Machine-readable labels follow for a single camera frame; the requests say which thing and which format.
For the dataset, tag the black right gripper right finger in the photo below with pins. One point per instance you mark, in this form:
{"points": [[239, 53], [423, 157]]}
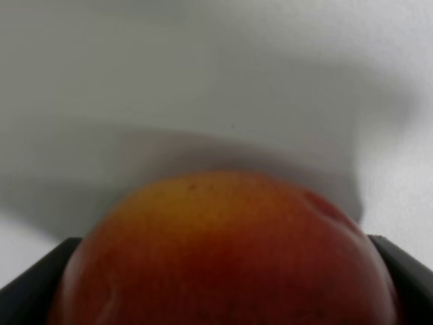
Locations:
{"points": [[412, 279]]}

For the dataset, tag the red yellow apple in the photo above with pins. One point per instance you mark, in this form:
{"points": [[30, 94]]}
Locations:
{"points": [[225, 247]]}

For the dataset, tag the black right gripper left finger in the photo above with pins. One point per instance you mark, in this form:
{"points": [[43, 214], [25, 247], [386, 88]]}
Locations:
{"points": [[26, 299]]}

